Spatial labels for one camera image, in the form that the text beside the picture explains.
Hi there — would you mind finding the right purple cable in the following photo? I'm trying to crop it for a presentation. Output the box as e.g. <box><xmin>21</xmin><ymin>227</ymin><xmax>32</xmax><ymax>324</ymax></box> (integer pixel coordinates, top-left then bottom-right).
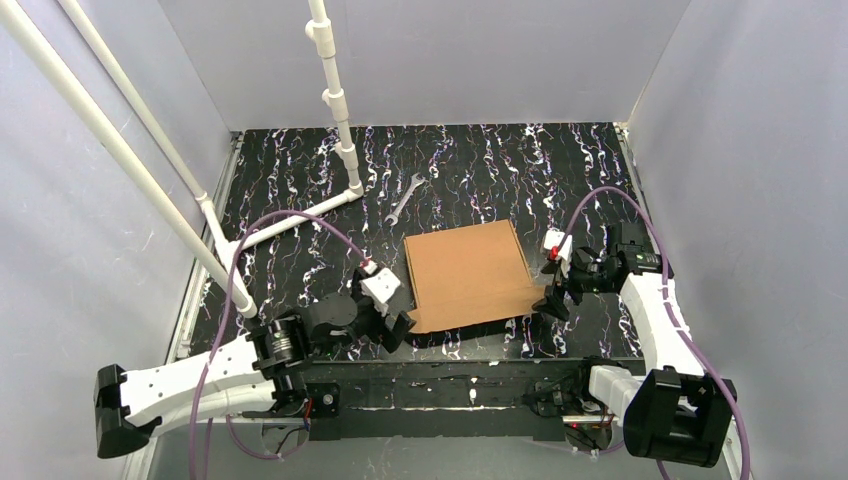
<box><xmin>559</xmin><ymin>186</ymin><xmax>753</xmax><ymax>480</ymax></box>

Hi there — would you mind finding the brown cardboard box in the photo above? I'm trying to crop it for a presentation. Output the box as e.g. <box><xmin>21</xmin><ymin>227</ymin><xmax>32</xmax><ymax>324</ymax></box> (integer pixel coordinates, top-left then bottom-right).
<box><xmin>404</xmin><ymin>220</ymin><xmax>544</xmax><ymax>334</ymax></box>

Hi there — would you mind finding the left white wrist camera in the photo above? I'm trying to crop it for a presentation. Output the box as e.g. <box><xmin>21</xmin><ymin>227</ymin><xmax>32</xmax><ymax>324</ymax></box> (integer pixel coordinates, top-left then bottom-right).
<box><xmin>359</xmin><ymin>259</ymin><xmax>402</xmax><ymax>317</ymax></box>

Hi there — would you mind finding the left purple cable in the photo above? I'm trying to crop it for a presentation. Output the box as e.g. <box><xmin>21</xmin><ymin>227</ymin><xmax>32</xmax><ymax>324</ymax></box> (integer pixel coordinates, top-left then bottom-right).
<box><xmin>187</xmin><ymin>209</ymin><xmax>369</xmax><ymax>480</ymax></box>

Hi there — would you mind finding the purple cable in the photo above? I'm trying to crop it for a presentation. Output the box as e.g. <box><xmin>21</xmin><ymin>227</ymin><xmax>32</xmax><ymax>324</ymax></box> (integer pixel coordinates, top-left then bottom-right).
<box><xmin>187</xmin><ymin>209</ymin><xmax>369</xmax><ymax>480</ymax></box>
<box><xmin>559</xmin><ymin>186</ymin><xmax>753</xmax><ymax>480</ymax></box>

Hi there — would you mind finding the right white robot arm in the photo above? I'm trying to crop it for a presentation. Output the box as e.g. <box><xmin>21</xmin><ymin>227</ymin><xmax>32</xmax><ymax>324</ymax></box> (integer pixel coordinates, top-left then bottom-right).
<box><xmin>523</xmin><ymin>223</ymin><xmax>737</xmax><ymax>468</ymax></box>

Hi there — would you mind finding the silver wrench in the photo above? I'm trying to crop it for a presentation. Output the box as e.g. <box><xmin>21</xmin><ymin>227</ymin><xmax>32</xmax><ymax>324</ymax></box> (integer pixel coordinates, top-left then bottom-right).
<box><xmin>385</xmin><ymin>173</ymin><xmax>428</xmax><ymax>226</ymax></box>

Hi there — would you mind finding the white pvc pipe frame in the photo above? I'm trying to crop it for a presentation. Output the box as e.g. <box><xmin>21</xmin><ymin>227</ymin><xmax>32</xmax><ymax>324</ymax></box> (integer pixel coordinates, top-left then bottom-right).
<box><xmin>0</xmin><ymin>0</ymin><xmax>366</xmax><ymax>319</ymax></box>

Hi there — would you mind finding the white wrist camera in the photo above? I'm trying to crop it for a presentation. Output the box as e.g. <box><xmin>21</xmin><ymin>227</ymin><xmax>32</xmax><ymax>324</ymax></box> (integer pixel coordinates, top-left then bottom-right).
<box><xmin>540</xmin><ymin>229</ymin><xmax>573</xmax><ymax>276</ymax></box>
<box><xmin>359</xmin><ymin>259</ymin><xmax>402</xmax><ymax>317</ymax></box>

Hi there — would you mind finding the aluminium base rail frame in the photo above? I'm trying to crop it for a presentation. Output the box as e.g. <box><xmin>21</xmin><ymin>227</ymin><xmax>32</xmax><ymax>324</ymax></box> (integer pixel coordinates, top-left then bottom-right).
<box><xmin>122</xmin><ymin>129</ymin><xmax>753</xmax><ymax>480</ymax></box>

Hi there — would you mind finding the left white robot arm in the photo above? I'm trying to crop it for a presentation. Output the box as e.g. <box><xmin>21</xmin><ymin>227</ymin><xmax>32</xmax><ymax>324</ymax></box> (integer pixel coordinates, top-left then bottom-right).
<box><xmin>93</xmin><ymin>293</ymin><xmax>416</xmax><ymax>459</ymax></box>

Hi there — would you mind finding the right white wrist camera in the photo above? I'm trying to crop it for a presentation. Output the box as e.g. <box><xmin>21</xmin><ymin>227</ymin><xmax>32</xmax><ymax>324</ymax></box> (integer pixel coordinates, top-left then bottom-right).
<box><xmin>540</xmin><ymin>229</ymin><xmax>573</xmax><ymax>276</ymax></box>

